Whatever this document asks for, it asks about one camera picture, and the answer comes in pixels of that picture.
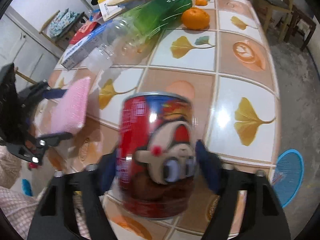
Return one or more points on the yellow white cardboard box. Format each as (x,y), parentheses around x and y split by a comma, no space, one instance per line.
(110,7)

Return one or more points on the white door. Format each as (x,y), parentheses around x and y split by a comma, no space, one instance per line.
(25,50)

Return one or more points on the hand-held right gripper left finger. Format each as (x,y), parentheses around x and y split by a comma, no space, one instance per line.
(107,177)

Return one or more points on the red snack bag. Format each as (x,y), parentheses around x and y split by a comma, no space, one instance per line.
(83,31)

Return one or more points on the wooden chair with patterned cloth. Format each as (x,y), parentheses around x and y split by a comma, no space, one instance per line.
(62,40)

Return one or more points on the teal patterned cloth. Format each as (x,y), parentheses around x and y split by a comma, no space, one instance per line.
(62,22)

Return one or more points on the green plastic bottle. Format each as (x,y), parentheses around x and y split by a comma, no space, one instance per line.
(155,12)

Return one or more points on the red drink can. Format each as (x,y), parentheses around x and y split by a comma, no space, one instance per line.
(150,130)

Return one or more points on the blue white cardboard box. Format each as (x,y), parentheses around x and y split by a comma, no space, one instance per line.
(80,47)

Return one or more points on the blue plastic wastebasket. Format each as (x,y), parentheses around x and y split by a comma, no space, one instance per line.
(290,175)

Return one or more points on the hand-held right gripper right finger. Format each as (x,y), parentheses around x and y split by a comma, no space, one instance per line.
(207,165)

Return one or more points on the small orange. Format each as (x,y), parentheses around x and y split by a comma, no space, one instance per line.
(201,2)

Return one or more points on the dark wooden stool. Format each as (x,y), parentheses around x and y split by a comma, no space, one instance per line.
(302,17)

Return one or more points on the large orange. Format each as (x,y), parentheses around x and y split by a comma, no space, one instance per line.
(195,18)

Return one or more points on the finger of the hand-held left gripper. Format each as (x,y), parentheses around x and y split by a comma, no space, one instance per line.
(53,93)
(57,140)

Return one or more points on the pink sponge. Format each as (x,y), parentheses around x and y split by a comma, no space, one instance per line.
(72,105)

